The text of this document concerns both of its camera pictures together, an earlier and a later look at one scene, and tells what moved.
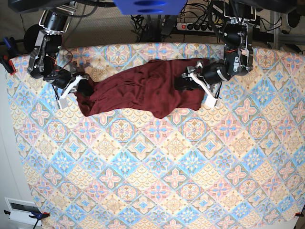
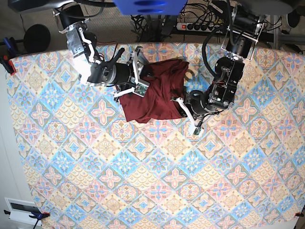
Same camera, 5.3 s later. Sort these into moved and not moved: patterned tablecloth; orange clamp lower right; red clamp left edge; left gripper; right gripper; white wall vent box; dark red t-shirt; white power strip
Moved: left gripper; dark red t-shirt; right gripper
Not moved: red clamp left edge; white wall vent box; patterned tablecloth; orange clamp lower right; white power strip
